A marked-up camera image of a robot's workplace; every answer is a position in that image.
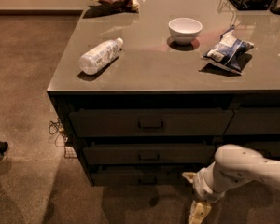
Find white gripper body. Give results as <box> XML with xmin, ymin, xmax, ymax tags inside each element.
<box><xmin>188</xmin><ymin>201</ymin><xmax>212</xmax><ymax>224</ymax></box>

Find white ceramic bowl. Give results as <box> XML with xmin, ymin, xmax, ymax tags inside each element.
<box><xmin>168</xmin><ymin>18</ymin><xmax>203</xmax><ymax>45</ymax></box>

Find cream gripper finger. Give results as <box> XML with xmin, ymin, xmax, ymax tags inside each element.
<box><xmin>182</xmin><ymin>172</ymin><xmax>196</xmax><ymax>183</ymax></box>

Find blue white snack bag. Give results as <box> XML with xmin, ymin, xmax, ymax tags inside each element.
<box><xmin>202</xmin><ymin>25</ymin><xmax>254</xmax><ymax>75</ymax></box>

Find cables on floor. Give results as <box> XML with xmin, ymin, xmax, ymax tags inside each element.
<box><xmin>48</xmin><ymin>118</ymin><xmax>69</xmax><ymax>147</ymax></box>

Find clear plastic bottle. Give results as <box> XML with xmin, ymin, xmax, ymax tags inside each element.
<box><xmin>79</xmin><ymin>38</ymin><xmax>124</xmax><ymax>75</ymax></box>

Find drawer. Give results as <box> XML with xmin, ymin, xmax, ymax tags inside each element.
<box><xmin>69</xmin><ymin>108</ymin><xmax>233</xmax><ymax>137</ymax></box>
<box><xmin>90</xmin><ymin>165</ymin><xmax>194</xmax><ymax>187</ymax></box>
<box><xmin>244</xmin><ymin>141</ymin><xmax>280</xmax><ymax>160</ymax></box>
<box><xmin>225</xmin><ymin>108</ymin><xmax>280</xmax><ymax>135</ymax></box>
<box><xmin>83</xmin><ymin>143</ymin><xmax>215</xmax><ymax>164</ymax></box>

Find dark grey drawer cabinet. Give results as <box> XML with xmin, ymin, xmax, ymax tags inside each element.
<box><xmin>48</xmin><ymin>0</ymin><xmax>280</xmax><ymax>185</ymax></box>

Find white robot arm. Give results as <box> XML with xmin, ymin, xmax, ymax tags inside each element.
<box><xmin>182</xmin><ymin>144</ymin><xmax>280</xmax><ymax>224</ymax></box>

